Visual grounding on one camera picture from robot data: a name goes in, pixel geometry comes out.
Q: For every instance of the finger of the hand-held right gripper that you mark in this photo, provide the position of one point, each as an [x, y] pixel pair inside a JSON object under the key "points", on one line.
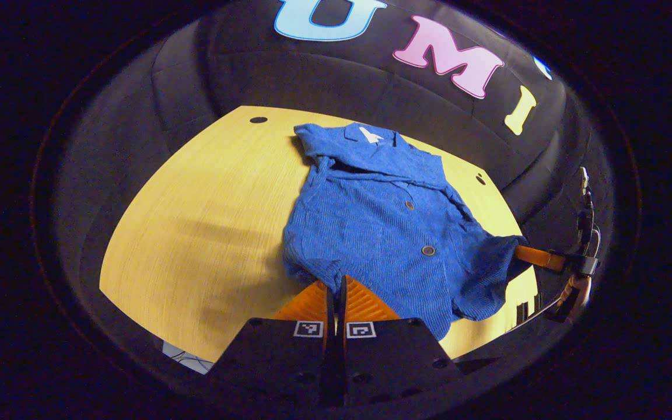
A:
{"points": [[540, 258]]}

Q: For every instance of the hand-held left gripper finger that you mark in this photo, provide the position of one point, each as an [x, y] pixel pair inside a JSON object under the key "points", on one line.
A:
{"points": [[330, 312], [341, 309]]}

